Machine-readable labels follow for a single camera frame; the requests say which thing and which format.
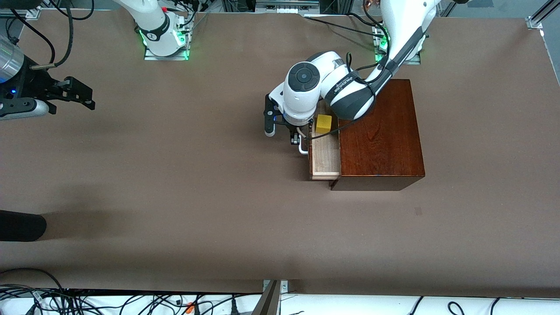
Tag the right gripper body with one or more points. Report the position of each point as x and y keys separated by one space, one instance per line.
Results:
x=38 y=84

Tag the yellow wooden block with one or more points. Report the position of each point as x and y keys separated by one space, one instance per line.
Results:
x=323 y=124

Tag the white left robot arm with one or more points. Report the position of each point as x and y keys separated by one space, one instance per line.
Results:
x=350 y=96

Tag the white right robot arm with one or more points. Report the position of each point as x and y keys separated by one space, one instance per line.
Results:
x=157 y=30

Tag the dark brown wooden cabinet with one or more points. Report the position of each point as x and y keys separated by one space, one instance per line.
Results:
x=385 y=144

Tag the brown table cover sheet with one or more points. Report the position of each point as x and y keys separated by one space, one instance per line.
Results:
x=218 y=227

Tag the black cylindrical object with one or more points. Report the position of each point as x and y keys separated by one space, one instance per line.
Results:
x=22 y=225

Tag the aluminium frame profile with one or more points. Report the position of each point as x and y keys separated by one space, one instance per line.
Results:
x=537 y=19
x=30 y=14

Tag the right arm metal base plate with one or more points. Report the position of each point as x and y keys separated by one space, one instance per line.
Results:
x=162 y=57

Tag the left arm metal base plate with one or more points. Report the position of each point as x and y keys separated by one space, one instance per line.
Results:
x=413 y=61

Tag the grey metal bracket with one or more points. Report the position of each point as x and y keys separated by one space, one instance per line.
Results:
x=267 y=302

